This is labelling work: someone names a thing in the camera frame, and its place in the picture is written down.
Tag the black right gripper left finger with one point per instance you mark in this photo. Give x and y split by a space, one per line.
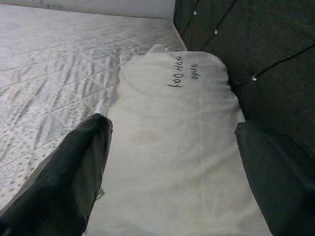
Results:
56 191

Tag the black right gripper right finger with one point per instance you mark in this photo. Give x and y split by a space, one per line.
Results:
283 186

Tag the white lettered pillow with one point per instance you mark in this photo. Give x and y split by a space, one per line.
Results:
172 147

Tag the white quilted mattress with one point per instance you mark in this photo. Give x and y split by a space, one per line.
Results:
61 61

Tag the dark tufted headboard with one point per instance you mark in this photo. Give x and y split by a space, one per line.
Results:
258 37

